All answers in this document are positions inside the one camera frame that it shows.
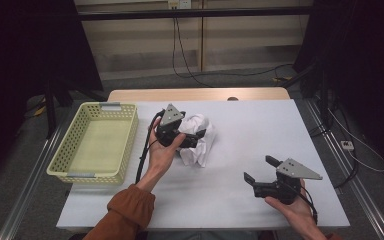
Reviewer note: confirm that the person's grey trousers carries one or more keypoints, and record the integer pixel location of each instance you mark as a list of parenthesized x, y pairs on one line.
[(200, 235)]

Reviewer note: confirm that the black horizontal metal bar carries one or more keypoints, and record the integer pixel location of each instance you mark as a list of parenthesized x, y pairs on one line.
[(196, 13)]

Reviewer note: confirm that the black curtain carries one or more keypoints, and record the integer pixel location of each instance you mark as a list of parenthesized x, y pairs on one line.
[(20, 66), (363, 50)]

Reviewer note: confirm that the pale yellow perforated plastic basket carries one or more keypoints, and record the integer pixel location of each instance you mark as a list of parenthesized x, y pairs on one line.
[(96, 146)]

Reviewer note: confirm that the white power strip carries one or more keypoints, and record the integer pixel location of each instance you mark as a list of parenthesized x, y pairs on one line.
[(347, 145)]

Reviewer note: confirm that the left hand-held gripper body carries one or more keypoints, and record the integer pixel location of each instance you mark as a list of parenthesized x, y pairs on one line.
[(168, 130)]

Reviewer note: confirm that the black stand legs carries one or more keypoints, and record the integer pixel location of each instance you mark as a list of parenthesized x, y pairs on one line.
[(50, 113)]

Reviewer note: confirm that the person's left hand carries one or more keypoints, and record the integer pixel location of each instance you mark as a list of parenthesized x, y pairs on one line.
[(160, 156)]

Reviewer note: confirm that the person's right hand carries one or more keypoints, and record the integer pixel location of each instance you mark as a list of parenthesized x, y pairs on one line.
[(295, 213)]

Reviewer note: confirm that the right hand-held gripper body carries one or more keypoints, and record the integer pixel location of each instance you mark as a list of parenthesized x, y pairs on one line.
[(286, 190)]

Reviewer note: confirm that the white table mat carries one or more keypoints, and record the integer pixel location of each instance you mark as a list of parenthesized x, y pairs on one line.
[(240, 140)]

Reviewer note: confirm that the white wall outlet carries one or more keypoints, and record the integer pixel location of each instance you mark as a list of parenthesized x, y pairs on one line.
[(179, 3)]

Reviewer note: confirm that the light wooden table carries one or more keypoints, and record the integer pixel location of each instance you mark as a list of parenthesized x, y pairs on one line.
[(180, 94)]

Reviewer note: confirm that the white cloth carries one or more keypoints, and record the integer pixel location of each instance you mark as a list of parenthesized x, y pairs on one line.
[(198, 153)]

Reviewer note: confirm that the silver metal floor rail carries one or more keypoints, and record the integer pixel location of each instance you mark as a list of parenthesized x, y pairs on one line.
[(30, 186), (353, 180)]

